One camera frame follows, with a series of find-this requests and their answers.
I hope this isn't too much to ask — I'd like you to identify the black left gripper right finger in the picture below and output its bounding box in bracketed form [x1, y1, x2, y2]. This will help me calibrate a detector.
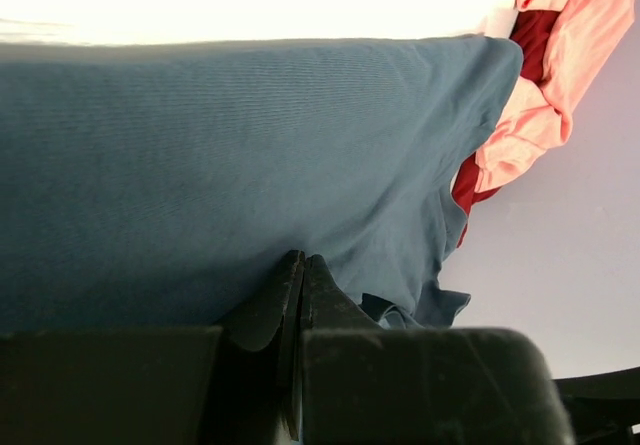
[301, 256, 575, 444]

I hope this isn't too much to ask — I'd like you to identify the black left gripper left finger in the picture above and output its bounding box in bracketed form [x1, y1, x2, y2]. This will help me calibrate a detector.
[1, 251, 305, 444]

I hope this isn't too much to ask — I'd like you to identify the teal blue t shirt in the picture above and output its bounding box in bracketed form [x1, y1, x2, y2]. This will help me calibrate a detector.
[1, 35, 523, 332]

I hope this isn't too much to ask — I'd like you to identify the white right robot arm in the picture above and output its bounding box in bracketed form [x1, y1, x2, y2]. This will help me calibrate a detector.
[555, 367, 639, 445]

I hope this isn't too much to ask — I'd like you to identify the red t shirt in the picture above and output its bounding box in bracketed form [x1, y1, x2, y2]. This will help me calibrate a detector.
[452, 10, 559, 216]

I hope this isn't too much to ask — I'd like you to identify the pink t shirt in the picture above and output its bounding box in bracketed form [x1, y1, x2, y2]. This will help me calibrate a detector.
[475, 0, 635, 193]

